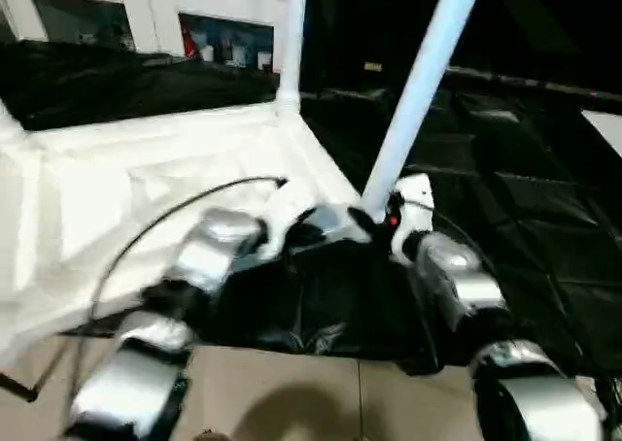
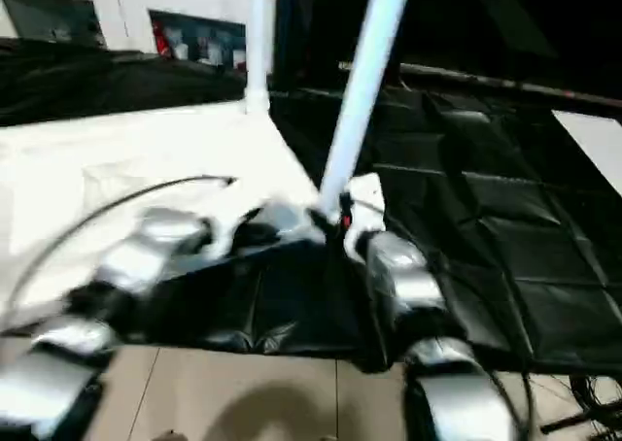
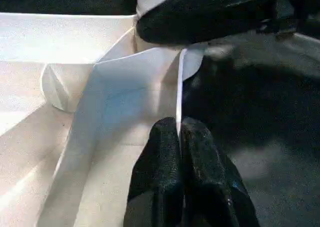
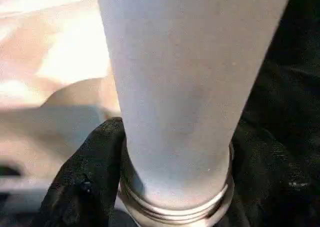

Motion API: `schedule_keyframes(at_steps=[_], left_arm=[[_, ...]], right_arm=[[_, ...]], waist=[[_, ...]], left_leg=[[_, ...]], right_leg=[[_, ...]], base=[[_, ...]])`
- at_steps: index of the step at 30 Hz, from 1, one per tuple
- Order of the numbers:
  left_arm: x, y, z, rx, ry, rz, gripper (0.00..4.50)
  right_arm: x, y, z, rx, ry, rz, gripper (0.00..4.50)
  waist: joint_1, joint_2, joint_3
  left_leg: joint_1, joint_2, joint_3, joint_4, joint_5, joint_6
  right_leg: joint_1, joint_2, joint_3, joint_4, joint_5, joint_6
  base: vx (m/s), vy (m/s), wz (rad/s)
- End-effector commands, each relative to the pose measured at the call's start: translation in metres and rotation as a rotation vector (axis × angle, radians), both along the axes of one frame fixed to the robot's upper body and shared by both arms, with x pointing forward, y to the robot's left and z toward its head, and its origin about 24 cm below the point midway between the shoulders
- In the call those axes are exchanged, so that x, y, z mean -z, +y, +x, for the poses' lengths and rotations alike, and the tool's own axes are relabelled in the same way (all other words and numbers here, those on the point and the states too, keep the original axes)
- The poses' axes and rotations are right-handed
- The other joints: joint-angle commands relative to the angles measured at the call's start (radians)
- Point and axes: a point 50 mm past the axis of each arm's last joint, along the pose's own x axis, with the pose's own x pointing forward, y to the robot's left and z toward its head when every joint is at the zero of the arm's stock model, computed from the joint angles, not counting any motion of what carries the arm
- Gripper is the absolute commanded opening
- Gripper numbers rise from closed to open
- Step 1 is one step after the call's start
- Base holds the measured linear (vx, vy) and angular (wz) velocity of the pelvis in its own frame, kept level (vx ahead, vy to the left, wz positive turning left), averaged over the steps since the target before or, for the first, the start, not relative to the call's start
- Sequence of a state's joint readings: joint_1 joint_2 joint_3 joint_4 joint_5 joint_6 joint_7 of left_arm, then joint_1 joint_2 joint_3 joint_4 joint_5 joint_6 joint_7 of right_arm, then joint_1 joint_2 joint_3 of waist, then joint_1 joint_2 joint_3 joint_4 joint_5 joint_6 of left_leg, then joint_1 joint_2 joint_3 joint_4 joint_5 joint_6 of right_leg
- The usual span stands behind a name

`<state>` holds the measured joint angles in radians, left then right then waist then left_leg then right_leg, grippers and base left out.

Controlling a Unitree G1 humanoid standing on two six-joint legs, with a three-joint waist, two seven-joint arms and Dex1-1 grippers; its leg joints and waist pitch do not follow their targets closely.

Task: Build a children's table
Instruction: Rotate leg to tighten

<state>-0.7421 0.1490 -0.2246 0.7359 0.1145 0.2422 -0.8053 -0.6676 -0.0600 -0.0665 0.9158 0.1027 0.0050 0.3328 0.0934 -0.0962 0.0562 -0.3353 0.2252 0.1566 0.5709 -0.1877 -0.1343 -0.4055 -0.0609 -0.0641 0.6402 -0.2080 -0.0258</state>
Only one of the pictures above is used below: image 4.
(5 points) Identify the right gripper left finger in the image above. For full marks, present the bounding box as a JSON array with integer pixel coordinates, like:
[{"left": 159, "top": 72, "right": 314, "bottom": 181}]
[{"left": 36, "top": 117, "right": 127, "bottom": 227}]

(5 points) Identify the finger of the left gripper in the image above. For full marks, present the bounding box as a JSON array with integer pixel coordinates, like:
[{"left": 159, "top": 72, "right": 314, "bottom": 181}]
[
  {"left": 0, "top": 164, "right": 24, "bottom": 178},
  {"left": 0, "top": 191, "right": 14, "bottom": 209}
]

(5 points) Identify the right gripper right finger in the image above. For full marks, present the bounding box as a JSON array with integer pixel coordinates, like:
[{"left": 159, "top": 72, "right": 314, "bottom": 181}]
[{"left": 227, "top": 124, "right": 320, "bottom": 227}]

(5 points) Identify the white plastic table top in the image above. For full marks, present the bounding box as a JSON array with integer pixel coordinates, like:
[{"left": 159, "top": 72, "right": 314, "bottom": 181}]
[{"left": 0, "top": 0, "right": 236, "bottom": 227}]

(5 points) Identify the white plastic table leg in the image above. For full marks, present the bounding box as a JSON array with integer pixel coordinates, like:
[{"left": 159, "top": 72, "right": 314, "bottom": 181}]
[{"left": 95, "top": 0, "right": 294, "bottom": 212}]

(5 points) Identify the black work mat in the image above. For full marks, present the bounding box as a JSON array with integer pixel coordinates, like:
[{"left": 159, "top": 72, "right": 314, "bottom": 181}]
[{"left": 0, "top": 0, "right": 320, "bottom": 227}]

